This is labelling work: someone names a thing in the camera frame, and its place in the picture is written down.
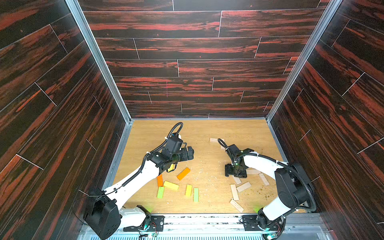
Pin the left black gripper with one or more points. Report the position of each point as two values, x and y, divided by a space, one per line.
190 154

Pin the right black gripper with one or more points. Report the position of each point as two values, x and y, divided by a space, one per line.
235 169

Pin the natural wood block printed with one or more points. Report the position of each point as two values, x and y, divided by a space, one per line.
216 140

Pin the natural wood block short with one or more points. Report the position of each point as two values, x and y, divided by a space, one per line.
252 172

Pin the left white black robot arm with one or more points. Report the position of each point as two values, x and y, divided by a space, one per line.
104 213

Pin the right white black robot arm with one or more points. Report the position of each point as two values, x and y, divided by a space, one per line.
294 188

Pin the yellow-green block upper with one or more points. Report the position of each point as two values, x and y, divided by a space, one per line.
171 168

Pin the natural wood block angled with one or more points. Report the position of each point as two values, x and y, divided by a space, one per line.
244 187

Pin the orange block centre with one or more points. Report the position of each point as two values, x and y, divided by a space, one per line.
183 174

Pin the dark orange block left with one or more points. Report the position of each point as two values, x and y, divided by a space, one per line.
160 181

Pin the yellow block lying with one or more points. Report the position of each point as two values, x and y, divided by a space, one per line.
171 186

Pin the natural wood block bottom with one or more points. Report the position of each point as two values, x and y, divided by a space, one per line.
236 206

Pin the yellow block small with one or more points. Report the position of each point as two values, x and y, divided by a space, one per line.
188 192

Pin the light green block right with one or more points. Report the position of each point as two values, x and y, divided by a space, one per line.
196 195

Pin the light green block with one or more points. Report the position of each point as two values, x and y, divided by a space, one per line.
196 195
161 191

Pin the light green block left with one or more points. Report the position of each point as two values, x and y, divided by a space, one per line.
161 191

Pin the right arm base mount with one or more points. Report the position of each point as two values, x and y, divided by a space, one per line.
255 223

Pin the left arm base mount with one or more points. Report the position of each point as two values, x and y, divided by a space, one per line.
154 223

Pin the front aluminium rail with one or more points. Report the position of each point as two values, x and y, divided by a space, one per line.
228 227

